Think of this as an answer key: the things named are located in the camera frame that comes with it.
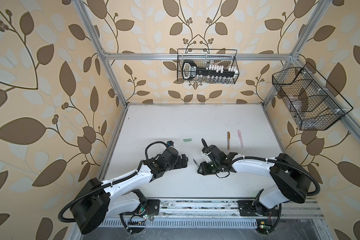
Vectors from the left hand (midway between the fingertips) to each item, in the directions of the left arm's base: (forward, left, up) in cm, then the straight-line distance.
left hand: (184, 159), depth 83 cm
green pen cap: (+17, -2, -8) cm, 19 cm away
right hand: (-5, -10, -7) cm, 13 cm away
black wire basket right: (+19, -63, +27) cm, 72 cm away
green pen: (-1, -8, -7) cm, 10 cm away
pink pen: (+21, -38, -8) cm, 44 cm away
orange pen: (+21, -30, -8) cm, 37 cm away
